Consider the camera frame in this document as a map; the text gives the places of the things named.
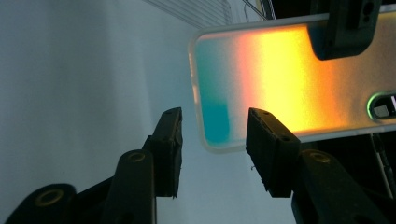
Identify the clear plastic container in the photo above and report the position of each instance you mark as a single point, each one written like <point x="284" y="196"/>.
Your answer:
<point x="202" y="12"/>

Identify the white table mat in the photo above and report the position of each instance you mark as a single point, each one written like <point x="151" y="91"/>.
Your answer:
<point x="77" y="93"/>

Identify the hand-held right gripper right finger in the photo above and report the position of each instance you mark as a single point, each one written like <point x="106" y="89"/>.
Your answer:
<point x="274" y="155"/>

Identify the blue iridescent phone case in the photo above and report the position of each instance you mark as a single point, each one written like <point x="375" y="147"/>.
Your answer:
<point x="280" y="77"/>

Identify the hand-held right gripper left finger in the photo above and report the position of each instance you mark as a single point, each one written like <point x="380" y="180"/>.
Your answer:
<point x="168" y="155"/>

